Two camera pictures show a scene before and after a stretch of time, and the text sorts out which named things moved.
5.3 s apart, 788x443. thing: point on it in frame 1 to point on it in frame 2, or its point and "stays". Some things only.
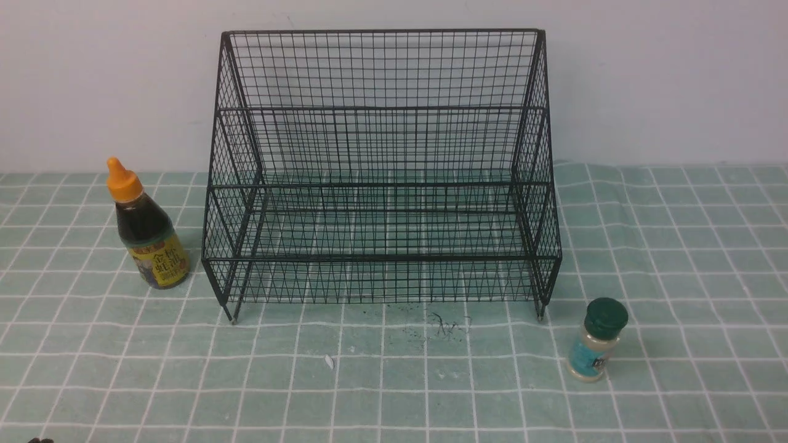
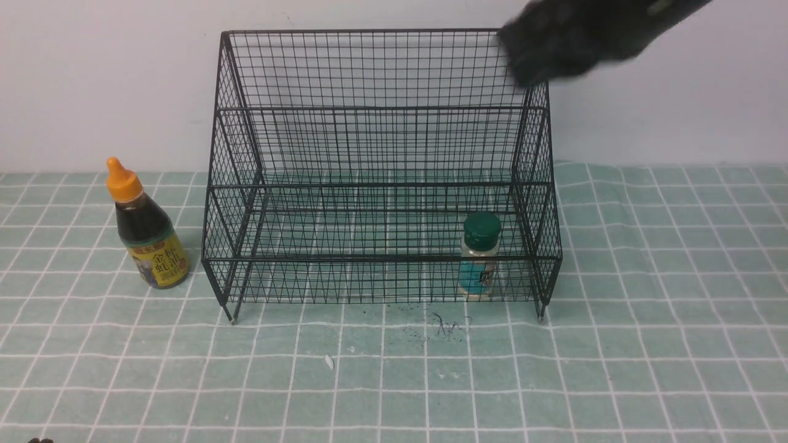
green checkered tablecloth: (401, 304) stays
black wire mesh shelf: (382, 166) stays
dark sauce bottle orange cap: (151, 237) stays
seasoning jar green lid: (604, 319) to (479, 257)
